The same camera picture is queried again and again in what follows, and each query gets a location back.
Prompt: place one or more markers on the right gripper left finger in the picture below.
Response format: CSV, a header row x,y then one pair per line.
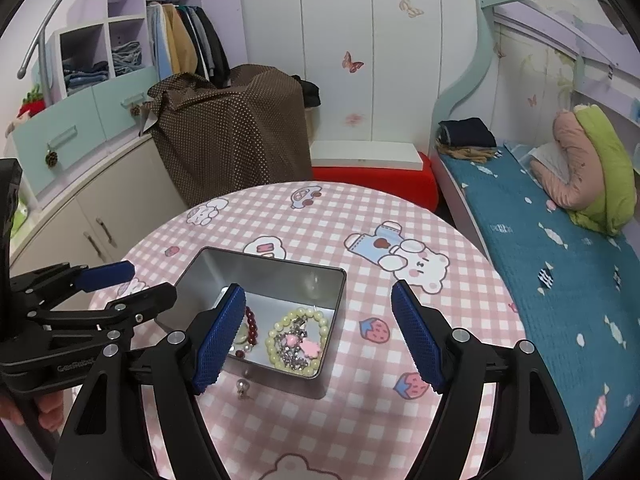
x,y
128,393

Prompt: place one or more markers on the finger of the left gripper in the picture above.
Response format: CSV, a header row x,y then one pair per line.
x,y
100,277
128,312

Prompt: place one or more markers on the pale green jade pendant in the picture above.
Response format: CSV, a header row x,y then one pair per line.
x,y
241,335

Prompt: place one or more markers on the pink bear charm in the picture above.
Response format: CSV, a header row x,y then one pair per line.
x,y
311,349

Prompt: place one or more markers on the left human hand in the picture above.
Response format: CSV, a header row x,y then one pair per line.
x,y
51,411

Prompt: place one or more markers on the beige cabinet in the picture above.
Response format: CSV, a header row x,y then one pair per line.
x,y
102,214

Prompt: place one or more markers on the teal drawer unit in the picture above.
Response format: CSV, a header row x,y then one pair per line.
x,y
58,138

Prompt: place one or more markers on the pink checkered tablecloth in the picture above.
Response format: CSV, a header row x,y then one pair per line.
x,y
377,411

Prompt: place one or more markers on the teal patterned bed sheet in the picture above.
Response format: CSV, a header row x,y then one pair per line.
x,y
576,292

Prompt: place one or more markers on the metal tin box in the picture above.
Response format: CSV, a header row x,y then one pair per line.
x,y
273,288

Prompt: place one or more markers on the brown polka dot bag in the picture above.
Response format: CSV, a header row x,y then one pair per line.
x,y
214,141

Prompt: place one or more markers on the purple cubby shelf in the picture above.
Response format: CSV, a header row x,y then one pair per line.
x,y
94,30

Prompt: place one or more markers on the hanging clothes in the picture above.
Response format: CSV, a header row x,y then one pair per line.
x,y
184,40

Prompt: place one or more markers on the white board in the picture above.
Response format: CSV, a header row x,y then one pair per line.
x,y
366,154

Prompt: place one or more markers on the pink and green quilt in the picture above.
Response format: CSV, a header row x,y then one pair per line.
x,y
586,170

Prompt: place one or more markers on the red stool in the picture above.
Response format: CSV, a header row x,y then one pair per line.
x,y
417,186

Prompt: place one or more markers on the dark folded clothes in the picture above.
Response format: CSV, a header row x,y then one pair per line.
x,y
464,133

